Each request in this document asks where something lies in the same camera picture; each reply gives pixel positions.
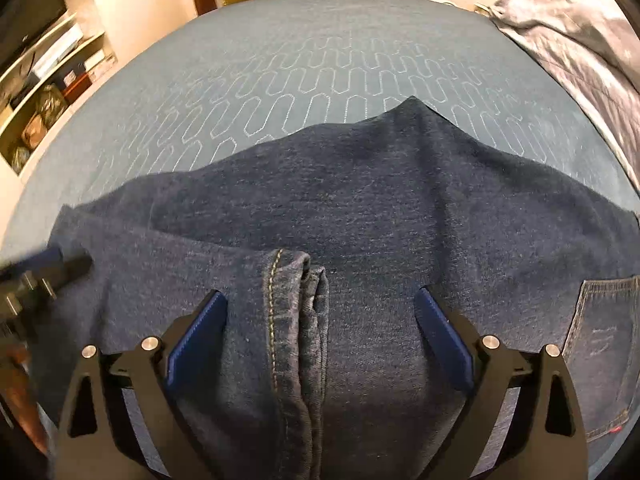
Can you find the cream wall cabinet unit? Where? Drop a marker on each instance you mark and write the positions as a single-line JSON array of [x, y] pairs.
[[74, 57]]

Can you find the dark blue denim jeans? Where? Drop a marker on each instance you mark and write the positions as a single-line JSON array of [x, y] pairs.
[[319, 242]]

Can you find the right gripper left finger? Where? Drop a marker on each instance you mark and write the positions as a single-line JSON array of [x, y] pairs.
[[96, 439]]

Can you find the blue quilted bed cover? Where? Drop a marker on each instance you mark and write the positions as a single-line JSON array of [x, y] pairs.
[[263, 69]]

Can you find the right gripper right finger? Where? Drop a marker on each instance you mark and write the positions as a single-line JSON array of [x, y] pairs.
[[546, 437]]

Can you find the white books on shelf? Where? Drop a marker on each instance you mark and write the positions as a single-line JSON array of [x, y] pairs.
[[62, 47]]

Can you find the black flat television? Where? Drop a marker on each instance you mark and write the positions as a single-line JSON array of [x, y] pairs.
[[22, 21]]

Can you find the grey star pattern duvet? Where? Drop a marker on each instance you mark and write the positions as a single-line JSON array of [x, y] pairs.
[[591, 50]]

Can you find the brown bag on shelf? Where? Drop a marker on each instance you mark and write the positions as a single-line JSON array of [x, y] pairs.
[[50, 104]]

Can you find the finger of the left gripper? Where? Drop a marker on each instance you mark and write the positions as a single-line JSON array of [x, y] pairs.
[[52, 278], [36, 260]]

